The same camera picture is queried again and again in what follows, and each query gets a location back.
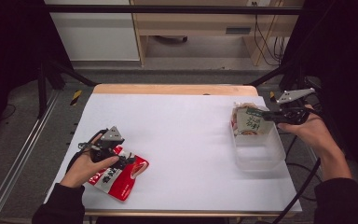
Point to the red and white food packet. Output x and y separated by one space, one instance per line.
122 185

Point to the wooden table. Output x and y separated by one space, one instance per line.
174 89

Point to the black metal stand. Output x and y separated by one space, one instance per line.
42 93
298 77

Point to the person's right hand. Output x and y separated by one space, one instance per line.
313 132

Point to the aluminium floor rail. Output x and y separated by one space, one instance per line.
15 168

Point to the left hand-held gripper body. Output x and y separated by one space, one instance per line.
105 149

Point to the clear plastic container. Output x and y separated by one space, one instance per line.
258 152

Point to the white paper sheet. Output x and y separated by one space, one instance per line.
167 124

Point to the white cabinet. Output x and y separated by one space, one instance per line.
96 37

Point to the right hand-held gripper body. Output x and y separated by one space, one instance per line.
293 115

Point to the light wooden desk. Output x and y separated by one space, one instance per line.
192 23

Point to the black curtain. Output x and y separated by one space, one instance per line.
6 46
348 46

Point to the yellow and black tape strip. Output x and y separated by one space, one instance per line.
272 96
76 97

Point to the black horizontal frame bar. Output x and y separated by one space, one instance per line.
167 9

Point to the green and beige food packet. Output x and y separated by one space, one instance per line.
254 123

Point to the person's left hand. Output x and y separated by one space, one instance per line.
80 171

